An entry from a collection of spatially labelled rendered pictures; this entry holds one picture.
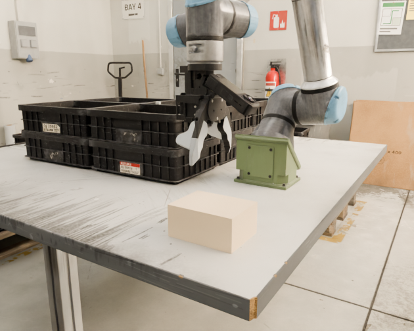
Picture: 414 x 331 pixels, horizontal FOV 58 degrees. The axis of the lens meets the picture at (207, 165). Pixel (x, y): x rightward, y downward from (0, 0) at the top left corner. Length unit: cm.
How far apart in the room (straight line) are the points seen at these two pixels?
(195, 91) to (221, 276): 37
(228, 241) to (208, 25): 42
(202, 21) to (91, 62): 489
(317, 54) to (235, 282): 75
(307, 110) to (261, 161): 22
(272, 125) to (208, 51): 52
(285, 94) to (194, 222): 64
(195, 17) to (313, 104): 57
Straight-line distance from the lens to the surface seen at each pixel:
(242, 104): 73
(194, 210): 79
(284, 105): 126
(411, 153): 398
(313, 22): 118
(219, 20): 78
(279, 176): 120
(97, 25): 576
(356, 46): 422
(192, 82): 80
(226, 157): 149
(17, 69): 496
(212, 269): 72
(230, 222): 75
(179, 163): 121
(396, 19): 418
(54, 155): 160
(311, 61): 120
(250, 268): 73
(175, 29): 94
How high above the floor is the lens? 105
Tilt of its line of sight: 14 degrees down
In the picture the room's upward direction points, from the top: straight up
